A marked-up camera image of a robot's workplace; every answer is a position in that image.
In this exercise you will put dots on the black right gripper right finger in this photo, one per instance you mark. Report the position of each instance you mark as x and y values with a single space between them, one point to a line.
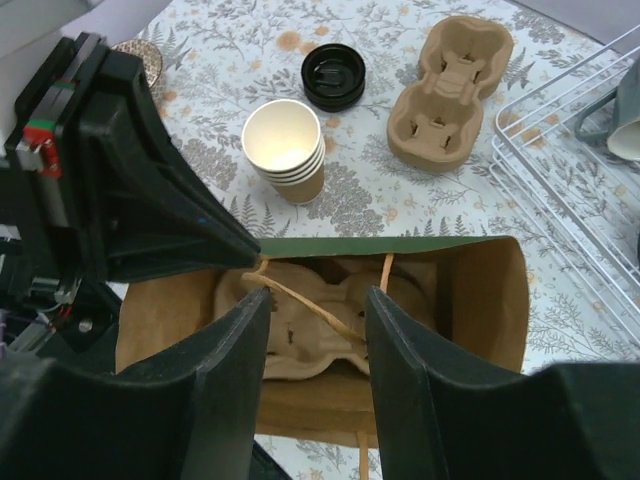
442 412

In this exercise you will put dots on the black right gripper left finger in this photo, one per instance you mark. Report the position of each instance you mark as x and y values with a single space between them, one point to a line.
219 370

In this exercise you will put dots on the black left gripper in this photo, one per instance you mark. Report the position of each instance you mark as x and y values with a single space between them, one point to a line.
88 147

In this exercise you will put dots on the brown and green paper bag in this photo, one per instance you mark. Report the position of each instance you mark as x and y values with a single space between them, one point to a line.
472 291

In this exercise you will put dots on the stack of kraft paper cups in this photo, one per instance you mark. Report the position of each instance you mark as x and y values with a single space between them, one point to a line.
283 142

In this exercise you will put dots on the brown cardboard cup carrier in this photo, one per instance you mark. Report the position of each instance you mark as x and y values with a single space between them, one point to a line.
317 313
436 120

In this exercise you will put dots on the small patterned bowl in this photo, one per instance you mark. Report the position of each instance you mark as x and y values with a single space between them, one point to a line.
153 64

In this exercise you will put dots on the floral table mat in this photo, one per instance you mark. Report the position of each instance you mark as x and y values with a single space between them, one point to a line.
225 58

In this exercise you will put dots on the grey ceramic mug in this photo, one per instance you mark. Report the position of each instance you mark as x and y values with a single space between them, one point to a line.
622 131

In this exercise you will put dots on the white wire dish rack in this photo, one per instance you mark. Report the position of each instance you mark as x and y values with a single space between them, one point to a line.
585 197

